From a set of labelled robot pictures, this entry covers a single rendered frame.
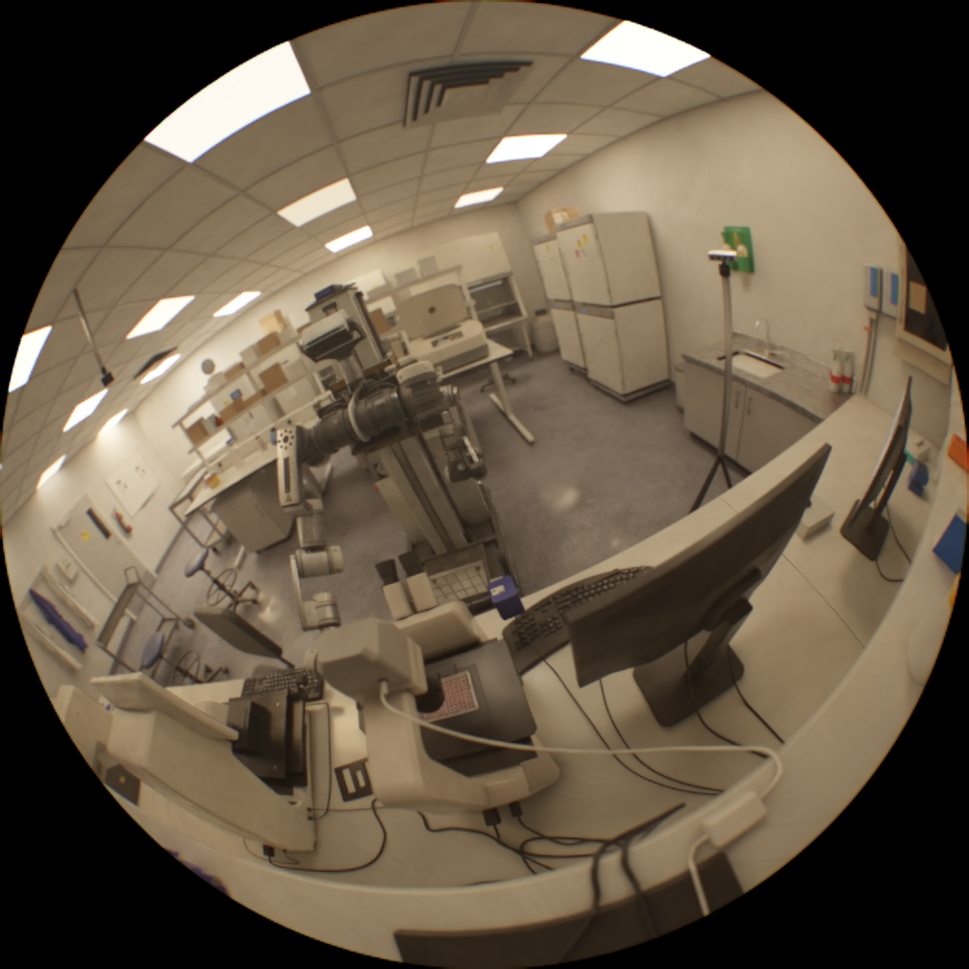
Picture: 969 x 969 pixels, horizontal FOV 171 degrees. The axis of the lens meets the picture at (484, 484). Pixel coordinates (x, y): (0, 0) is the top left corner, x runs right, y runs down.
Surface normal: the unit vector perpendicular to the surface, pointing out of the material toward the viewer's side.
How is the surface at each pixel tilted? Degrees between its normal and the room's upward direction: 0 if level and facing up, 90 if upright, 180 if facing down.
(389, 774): 0
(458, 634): 71
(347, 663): 53
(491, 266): 82
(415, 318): 105
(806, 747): 0
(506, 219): 90
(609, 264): 90
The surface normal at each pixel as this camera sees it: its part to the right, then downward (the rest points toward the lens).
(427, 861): -0.29, -0.76
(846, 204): -0.92, 0.38
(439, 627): 0.07, 0.11
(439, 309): 0.31, 0.71
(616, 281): 0.24, 0.53
